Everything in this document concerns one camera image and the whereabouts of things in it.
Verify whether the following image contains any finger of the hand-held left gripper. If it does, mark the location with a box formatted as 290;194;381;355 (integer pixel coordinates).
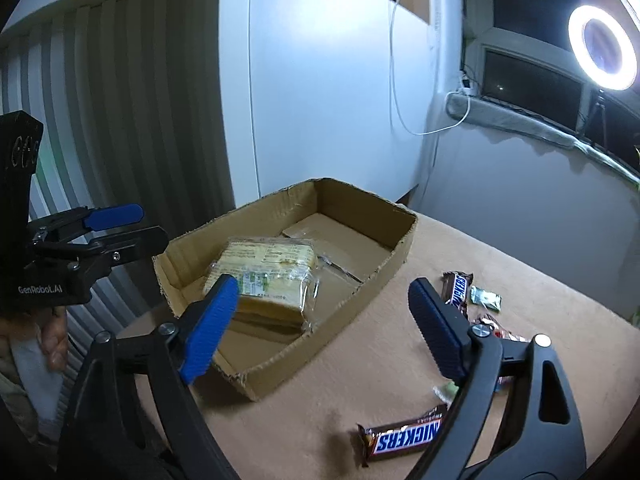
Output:
30;226;170;273
30;204;145;241

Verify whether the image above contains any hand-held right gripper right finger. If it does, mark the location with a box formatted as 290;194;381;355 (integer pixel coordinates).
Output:
400;277;588;480

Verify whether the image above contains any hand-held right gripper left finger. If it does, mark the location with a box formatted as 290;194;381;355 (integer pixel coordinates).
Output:
57;274;241;480

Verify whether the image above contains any small brown chocolate bar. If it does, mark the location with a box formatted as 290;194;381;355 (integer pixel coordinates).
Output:
441;271;473;317

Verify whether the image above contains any small green candy packet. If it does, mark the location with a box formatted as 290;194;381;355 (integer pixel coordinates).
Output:
469;285;502;311

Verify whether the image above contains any red candy wrapper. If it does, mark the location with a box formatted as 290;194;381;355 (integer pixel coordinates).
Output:
472;312;531;343

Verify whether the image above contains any cardboard box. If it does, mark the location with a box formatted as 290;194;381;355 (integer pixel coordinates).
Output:
152;177;418;402

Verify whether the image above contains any large brown chocolate bar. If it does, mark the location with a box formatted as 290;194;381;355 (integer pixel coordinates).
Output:
356;402;451;468

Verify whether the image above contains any person's left hand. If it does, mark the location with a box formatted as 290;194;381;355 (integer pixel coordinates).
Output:
40;307;69;372

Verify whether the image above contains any clear cracker packet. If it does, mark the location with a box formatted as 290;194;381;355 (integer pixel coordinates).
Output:
202;237;321;333

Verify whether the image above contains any grey window sill cover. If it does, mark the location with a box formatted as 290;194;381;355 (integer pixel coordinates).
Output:
445;91;640;183

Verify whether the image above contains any white framed window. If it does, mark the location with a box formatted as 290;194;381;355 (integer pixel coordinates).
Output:
462;0;640;161

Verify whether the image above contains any black tripod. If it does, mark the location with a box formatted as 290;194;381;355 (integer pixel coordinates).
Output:
582;89;613;146

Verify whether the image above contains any white cable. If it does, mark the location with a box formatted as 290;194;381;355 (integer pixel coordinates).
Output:
390;0;471;136

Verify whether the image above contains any white ring light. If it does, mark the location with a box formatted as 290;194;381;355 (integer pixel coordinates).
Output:
567;5;638;92

